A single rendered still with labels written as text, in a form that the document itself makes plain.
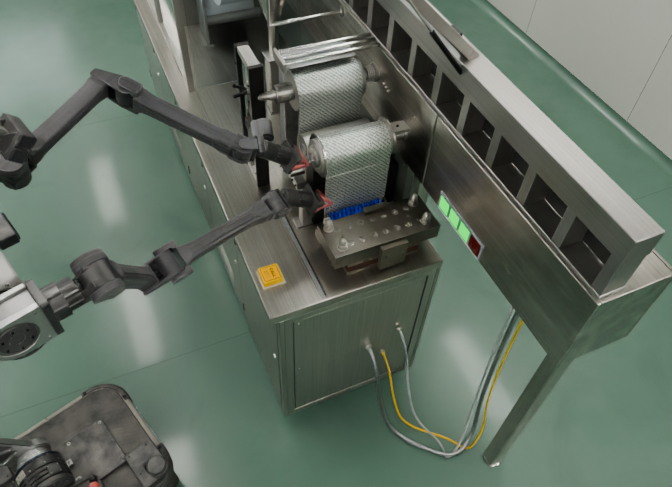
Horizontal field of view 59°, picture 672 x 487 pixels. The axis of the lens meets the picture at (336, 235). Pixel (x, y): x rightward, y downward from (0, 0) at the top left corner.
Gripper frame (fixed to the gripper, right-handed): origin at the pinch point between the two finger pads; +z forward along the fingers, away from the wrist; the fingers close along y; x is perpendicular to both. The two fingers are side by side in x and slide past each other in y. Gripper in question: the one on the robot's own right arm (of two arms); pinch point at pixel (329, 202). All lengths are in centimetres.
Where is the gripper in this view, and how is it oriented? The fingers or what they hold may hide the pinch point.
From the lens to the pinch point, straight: 204.4
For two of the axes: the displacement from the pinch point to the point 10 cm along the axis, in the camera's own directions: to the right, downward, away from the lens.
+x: 4.9, -7.0, -5.2
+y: 4.1, 7.1, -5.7
